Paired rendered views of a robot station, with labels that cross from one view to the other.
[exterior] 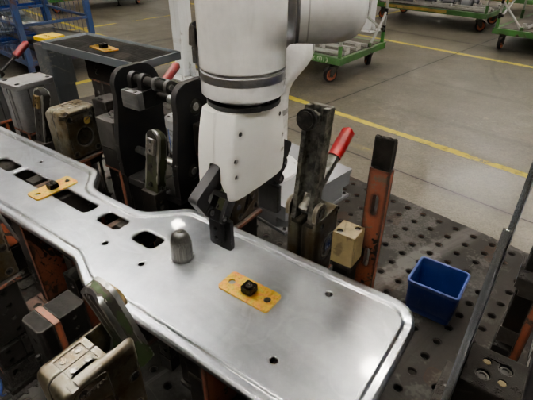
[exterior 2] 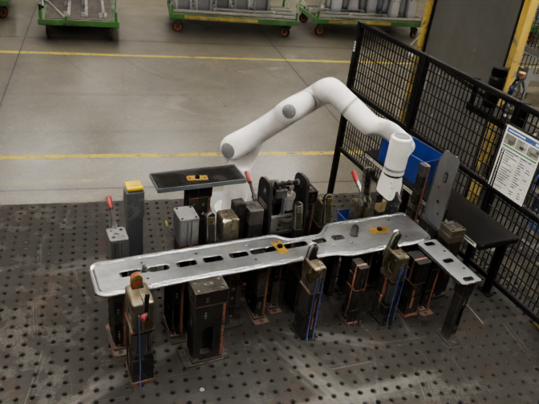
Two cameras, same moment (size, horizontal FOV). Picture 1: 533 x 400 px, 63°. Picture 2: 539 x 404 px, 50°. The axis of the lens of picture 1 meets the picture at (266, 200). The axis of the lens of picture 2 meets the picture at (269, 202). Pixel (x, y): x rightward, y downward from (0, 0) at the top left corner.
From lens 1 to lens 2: 227 cm
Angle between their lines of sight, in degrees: 53
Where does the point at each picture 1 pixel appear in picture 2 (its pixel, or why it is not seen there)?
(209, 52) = (401, 167)
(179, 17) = not seen: outside the picture
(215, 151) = (398, 187)
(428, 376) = not seen: hidden behind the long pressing
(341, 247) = (382, 206)
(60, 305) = (358, 261)
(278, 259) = (368, 220)
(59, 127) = (235, 226)
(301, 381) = (414, 235)
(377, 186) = not seen: hidden behind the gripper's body
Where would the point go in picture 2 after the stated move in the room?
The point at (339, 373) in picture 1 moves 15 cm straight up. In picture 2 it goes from (415, 230) to (423, 199)
